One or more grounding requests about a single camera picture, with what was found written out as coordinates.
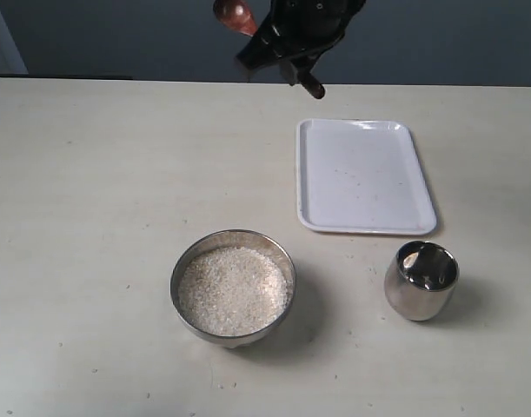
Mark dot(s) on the shiny steel cup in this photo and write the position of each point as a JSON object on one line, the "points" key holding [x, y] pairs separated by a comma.
{"points": [[420, 280]]}

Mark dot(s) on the brown wooden spoon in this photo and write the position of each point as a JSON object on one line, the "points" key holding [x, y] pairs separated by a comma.
{"points": [[237, 16]]}

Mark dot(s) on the steel bowl of rice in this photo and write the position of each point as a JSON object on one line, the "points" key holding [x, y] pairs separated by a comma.
{"points": [[233, 287]]}

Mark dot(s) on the white rectangular tray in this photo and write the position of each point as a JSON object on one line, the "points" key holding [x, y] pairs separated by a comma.
{"points": [[360, 177]]}

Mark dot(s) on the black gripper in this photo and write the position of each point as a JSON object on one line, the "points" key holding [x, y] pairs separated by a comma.
{"points": [[293, 27]]}

